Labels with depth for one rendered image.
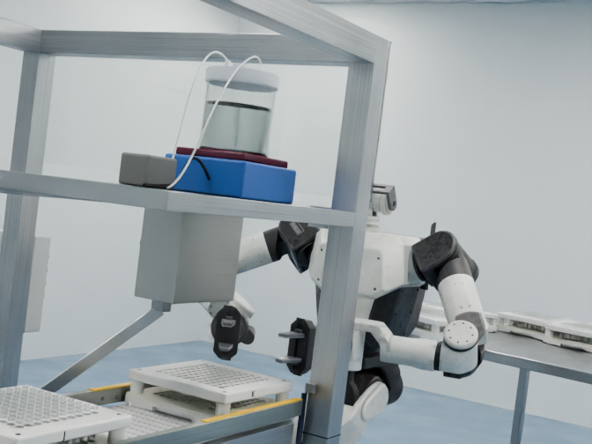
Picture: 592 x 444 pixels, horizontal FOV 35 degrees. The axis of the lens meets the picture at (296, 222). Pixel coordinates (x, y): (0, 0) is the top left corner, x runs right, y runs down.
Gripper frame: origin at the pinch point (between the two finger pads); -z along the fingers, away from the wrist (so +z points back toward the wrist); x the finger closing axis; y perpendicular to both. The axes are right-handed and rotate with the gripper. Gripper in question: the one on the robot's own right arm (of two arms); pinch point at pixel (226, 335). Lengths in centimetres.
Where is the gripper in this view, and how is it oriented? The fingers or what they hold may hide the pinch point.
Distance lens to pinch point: 213.6
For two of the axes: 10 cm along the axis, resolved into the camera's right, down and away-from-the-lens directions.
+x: -1.2, 9.9, 0.3
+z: -0.1, -0.3, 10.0
